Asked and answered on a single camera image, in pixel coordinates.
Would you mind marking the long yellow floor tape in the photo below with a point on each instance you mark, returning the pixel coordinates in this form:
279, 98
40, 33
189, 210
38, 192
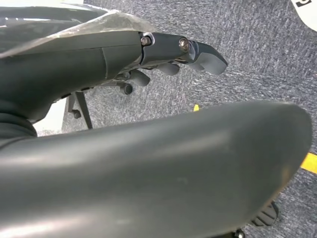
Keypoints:
309, 163

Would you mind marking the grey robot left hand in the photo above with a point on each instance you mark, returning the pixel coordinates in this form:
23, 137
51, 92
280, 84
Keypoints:
149, 177

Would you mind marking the black ribbed plastic part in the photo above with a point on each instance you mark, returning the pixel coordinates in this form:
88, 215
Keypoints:
266, 215

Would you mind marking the white board with black mark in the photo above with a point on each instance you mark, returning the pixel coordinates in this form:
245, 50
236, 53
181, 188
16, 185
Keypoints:
308, 14

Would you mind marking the short yellow floor tape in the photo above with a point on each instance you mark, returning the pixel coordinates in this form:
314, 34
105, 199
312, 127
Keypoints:
196, 108

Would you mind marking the black caster wheel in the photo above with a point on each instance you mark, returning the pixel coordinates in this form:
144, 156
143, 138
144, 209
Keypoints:
239, 234

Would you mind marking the ribbed grey left arm sleeve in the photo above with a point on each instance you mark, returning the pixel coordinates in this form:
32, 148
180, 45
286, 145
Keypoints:
14, 129

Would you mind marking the white panel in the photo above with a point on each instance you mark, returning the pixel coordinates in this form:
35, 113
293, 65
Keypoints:
50, 120

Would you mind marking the black chair base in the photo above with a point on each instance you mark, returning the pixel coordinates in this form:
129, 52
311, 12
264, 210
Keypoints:
84, 110

